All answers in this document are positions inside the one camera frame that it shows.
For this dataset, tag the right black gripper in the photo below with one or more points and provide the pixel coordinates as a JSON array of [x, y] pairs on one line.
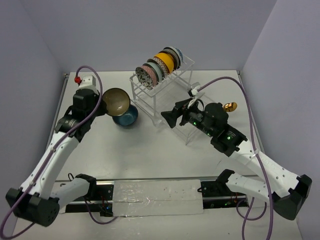
[[171, 116]]

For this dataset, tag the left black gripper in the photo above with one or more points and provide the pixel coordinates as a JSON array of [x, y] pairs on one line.
[[100, 110]]

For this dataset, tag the beige bowl black rim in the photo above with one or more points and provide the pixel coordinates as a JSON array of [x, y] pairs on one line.
[[117, 101]]

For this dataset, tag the pink patterned bowl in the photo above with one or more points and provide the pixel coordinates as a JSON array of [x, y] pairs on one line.
[[152, 73]]

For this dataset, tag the dark blue ceramic bowl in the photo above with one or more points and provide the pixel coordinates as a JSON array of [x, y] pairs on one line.
[[128, 118]]

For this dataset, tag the red patterned white bowl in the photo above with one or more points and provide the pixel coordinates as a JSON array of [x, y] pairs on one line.
[[162, 65]]

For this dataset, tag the leaf patterned bowl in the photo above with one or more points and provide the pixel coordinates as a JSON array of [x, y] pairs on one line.
[[143, 77]]

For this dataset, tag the light green ceramic bowl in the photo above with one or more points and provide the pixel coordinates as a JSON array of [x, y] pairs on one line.
[[157, 68]]

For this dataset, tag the yellow bowl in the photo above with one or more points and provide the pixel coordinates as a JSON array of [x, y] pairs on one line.
[[167, 59]]

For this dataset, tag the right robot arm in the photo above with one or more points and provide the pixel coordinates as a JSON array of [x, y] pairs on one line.
[[285, 190]]

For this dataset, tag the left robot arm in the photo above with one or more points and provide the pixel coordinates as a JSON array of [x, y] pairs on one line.
[[34, 200]]

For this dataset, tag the gold metal spoon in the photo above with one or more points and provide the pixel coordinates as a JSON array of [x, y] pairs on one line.
[[230, 107]]

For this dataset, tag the clear taped plastic sheet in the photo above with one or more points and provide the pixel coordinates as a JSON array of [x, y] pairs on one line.
[[157, 198]]

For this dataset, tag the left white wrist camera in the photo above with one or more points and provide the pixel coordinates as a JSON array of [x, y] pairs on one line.
[[87, 82]]

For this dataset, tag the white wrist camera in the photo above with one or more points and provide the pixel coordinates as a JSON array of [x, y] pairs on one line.
[[87, 82], [195, 94]]

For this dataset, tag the white wire dish rack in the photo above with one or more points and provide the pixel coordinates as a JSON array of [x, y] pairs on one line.
[[165, 94]]

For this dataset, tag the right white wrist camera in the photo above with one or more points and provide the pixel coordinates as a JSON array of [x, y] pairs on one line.
[[195, 94]]

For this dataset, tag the black mounting rail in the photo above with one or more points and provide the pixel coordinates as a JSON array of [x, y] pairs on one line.
[[101, 202]]

